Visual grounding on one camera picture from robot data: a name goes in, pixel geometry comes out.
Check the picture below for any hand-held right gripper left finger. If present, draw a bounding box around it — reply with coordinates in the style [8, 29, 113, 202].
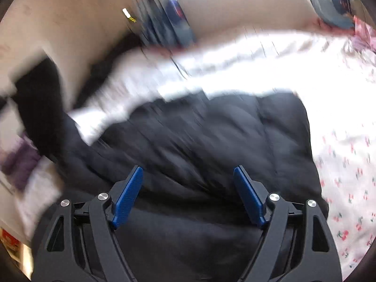
[31, 165, 144, 282]

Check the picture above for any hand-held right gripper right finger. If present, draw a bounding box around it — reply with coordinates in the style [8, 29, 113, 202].
[233, 165, 344, 282]

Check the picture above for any black puffer jacket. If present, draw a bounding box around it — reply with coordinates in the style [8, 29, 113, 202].
[15, 57, 329, 282]

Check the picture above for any white pillow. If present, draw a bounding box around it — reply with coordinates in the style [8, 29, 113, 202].
[15, 159, 67, 237]

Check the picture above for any cherry print bed sheet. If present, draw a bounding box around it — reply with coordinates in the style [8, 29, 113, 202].
[273, 32, 376, 279]

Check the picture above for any purple cloth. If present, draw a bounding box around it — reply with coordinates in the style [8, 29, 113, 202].
[1, 137, 40, 190]

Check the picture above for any red orange object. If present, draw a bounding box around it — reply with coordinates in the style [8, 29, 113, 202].
[1, 228, 22, 260]

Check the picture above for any white duvet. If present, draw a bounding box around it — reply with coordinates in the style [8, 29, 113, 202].
[67, 26, 353, 146]

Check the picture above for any black fluffy cloth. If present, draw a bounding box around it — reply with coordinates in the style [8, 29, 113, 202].
[90, 32, 144, 94]

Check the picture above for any blue patterned curtain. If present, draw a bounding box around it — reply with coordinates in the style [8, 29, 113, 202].
[138, 0, 196, 49]

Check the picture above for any beige padded bed panel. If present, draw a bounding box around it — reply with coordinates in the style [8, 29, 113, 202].
[179, 0, 322, 50]

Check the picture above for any pink printed cloth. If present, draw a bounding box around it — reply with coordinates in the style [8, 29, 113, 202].
[317, 16, 376, 52]

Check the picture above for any blue round object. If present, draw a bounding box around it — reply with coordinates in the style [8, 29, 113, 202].
[305, 0, 357, 30]

